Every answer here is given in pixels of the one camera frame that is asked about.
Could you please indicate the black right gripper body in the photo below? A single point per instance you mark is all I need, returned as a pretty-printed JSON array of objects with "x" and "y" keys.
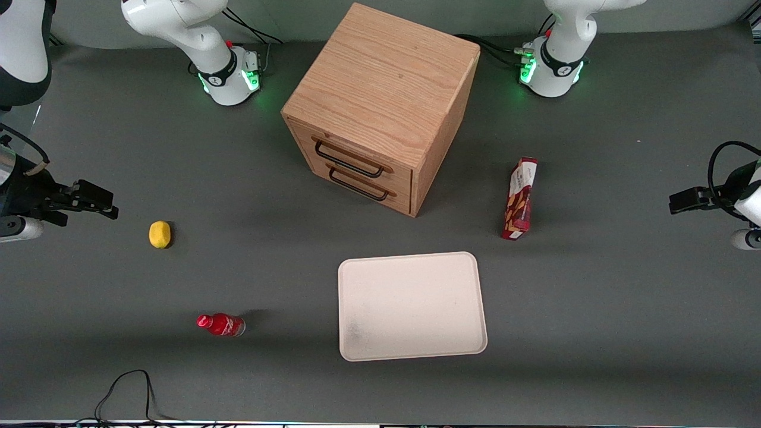
[{"x": 27, "y": 191}]

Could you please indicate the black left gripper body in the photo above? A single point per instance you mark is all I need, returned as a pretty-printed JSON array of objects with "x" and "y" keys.
[{"x": 729, "y": 189}]

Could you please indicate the red cookie box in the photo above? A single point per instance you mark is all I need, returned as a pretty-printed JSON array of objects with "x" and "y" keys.
[{"x": 520, "y": 202}]

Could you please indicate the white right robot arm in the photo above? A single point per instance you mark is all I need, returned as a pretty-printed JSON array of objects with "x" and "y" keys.
[{"x": 196, "y": 35}]

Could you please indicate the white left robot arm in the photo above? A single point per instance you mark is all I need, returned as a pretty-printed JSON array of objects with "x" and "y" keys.
[{"x": 559, "y": 41}]

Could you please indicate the cream plastic tray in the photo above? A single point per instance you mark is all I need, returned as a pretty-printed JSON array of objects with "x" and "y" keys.
[{"x": 410, "y": 306}]

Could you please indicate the yellow lemon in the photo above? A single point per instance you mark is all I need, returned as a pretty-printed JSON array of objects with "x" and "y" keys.
[{"x": 159, "y": 234}]

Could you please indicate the red soda bottle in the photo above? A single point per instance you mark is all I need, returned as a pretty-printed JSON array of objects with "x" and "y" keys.
[{"x": 223, "y": 324}]

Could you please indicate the wooden drawer front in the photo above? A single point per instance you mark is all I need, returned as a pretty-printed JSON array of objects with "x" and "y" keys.
[
  {"x": 357, "y": 153},
  {"x": 386, "y": 199}
]

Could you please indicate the wooden two-drawer cabinet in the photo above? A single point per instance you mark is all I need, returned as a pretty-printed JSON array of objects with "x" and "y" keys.
[{"x": 380, "y": 77}]

